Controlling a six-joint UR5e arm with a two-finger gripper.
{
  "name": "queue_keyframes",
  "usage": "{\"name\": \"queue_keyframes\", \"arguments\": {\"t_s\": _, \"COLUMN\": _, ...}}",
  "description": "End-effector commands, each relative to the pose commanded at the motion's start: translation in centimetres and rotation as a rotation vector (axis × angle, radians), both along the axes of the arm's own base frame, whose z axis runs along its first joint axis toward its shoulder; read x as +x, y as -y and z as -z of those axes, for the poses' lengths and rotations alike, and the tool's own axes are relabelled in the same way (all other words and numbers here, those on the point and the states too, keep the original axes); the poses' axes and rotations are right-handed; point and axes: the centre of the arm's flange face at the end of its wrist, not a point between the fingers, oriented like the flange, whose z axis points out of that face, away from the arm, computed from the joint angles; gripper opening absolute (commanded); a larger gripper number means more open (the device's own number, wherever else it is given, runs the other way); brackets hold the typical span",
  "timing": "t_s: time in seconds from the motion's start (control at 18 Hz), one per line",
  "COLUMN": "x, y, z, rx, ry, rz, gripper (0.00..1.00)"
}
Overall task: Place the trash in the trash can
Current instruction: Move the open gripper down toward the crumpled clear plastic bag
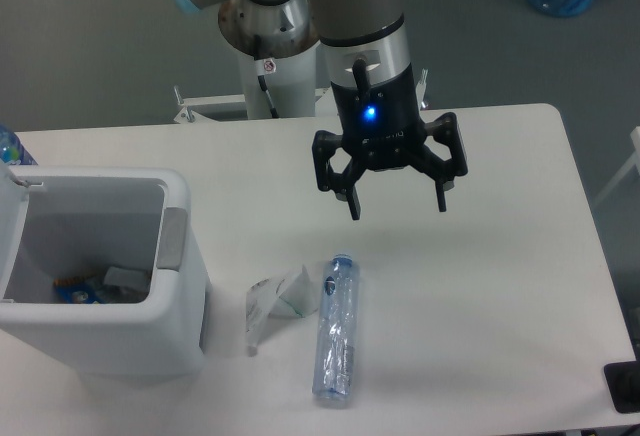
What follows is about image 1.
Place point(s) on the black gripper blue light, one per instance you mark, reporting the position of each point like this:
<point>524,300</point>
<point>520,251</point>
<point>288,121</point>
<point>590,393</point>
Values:
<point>378,126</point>

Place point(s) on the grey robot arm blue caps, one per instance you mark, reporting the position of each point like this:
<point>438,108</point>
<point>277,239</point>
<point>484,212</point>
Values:
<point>446,160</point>

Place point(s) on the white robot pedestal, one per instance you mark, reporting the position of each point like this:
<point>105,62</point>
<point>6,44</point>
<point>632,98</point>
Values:
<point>275,71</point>

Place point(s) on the clear crushed plastic bottle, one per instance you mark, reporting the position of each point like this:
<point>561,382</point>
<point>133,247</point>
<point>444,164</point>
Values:
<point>337,331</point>

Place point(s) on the blue bottle at left edge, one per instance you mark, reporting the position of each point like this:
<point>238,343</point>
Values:
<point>12,150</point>

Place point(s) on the trash inside the can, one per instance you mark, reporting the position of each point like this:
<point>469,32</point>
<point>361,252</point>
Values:
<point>114,286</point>

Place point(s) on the black device at table corner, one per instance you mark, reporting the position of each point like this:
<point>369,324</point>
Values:
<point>623,383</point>

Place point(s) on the white frame at right edge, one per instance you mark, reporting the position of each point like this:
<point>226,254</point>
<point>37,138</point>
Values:
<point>631,165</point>

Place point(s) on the white trash can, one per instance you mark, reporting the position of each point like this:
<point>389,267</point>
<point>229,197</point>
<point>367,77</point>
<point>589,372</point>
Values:
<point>100,268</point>

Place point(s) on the white plastic wrapper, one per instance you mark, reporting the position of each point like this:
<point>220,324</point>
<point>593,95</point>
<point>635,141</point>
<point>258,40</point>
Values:
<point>287,297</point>

